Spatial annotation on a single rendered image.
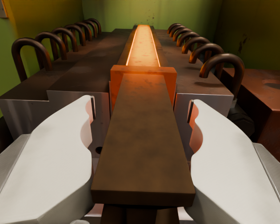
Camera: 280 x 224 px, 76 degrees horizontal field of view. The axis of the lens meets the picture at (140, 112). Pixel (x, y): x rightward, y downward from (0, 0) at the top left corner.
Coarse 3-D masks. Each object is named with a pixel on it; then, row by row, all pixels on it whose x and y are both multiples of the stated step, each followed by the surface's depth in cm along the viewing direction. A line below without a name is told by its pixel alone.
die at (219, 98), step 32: (128, 32) 44; (160, 32) 45; (64, 64) 24; (96, 64) 21; (160, 64) 19; (192, 64) 22; (0, 96) 16; (32, 96) 16; (64, 96) 15; (96, 96) 15; (192, 96) 15; (224, 96) 15; (32, 128) 17; (96, 128) 17
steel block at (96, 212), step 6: (204, 54) 60; (96, 162) 18; (96, 204) 14; (102, 204) 14; (96, 210) 14; (102, 210) 14; (180, 210) 14; (84, 216) 14; (90, 216) 14; (96, 216) 14; (180, 216) 14; (186, 216) 14; (90, 222) 14; (96, 222) 14; (180, 222) 14; (186, 222) 14; (192, 222) 14
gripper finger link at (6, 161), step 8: (24, 136) 7; (16, 144) 7; (24, 144) 7; (8, 152) 7; (16, 152) 7; (0, 160) 6; (8, 160) 6; (16, 160) 6; (0, 168) 6; (8, 168) 6; (0, 176) 6; (8, 176) 6; (0, 184) 6
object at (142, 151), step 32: (128, 64) 16; (128, 96) 9; (160, 96) 9; (128, 128) 7; (160, 128) 7; (128, 160) 6; (160, 160) 6; (96, 192) 5; (128, 192) 5; (160, 192) 5; (192, 192) 5
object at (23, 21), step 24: (24, 0) 28; (48, 0) 34; (72, 0) 46; (0, 24) 25; (24, 24) 28; (48, 24) 35; (0, 48) 27; (24, 48) 28; (48, 48) 35; (0, 72) 29
